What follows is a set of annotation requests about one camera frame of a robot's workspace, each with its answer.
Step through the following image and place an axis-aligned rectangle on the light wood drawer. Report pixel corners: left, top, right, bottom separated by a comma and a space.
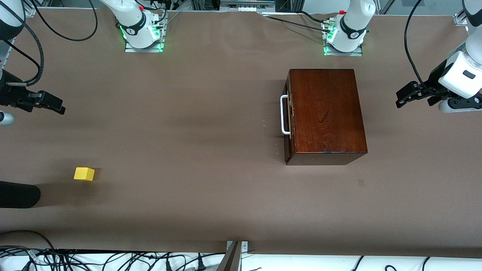
284, 75, 295, 160

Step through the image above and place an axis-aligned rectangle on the black rounded cylinder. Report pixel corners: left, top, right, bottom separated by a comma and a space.
0, 181, 41, 209

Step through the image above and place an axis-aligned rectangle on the yellow wooden block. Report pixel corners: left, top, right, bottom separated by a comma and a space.
73, 167, 95, 182

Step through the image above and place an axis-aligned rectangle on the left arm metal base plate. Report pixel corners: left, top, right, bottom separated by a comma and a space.
323, 21, 363, 57

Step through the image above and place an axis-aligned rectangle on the long black base cable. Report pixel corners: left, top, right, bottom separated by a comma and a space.
262, 15, 336, 32

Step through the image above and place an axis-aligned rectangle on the aluminium frame profile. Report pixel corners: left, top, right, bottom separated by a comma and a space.
0, 38, 17, 70

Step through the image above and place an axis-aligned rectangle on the tangled black cable bundle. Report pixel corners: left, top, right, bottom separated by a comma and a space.
0, 245, 226, 271

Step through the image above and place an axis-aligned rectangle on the short black base cable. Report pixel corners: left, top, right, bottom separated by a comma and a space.
299, 11, 330, 24

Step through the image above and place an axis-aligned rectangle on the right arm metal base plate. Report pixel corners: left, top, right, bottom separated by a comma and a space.
125, 15, 166, 53

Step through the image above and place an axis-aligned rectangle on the brown paper table cover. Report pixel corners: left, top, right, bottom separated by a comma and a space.
0, 8, 482, 259

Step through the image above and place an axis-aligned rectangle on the black looped cable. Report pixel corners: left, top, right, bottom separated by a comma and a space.
0, 230, 57, 252

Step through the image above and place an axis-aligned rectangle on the white power strip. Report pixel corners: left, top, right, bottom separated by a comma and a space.
220, 0, 276, 12

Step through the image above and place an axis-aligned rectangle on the white drawer handle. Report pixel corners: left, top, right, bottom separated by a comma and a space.
281, 95, 291, 135

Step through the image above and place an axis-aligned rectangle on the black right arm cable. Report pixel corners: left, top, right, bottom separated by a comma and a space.
0, 0, 98, 86

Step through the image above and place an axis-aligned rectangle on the metal table edge bracket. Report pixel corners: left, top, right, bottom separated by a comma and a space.
217, 240, 249, 271

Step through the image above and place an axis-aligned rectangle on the dark brown wooden cabinet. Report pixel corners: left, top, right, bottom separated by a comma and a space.
284, 69, 368, 166

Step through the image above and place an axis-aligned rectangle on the black equipment box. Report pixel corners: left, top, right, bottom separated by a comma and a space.
276, 0, 303, 12

